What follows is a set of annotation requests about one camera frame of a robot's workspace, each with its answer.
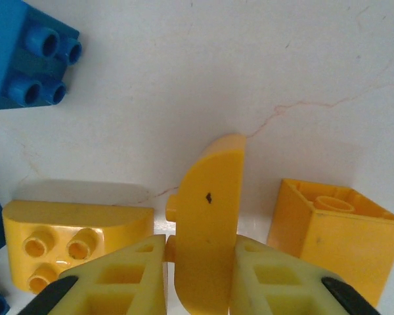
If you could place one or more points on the pale yellow right gripper right finger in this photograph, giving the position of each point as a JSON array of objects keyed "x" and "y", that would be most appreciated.
[{"x": 275, "y": 282}]

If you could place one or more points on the blue square lego brick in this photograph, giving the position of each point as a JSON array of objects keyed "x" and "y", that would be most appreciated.
[{"x": 13, "y": 39}]

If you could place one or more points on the yellow square lego brick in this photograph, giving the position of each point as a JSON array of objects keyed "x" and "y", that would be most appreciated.
[{"x": 348, "y": 249}]

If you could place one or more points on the yellow rounded lego brick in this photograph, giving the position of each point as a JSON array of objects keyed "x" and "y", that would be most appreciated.
[{"x": 85, "y": 216}]

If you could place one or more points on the pale yellow right gripper left finger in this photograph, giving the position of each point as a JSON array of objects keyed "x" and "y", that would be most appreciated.
[{"x": 118, "y": 282}]

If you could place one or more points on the yellow rounded lego with mark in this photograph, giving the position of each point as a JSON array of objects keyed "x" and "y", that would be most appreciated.
[{"x": 207, "y": 229}]

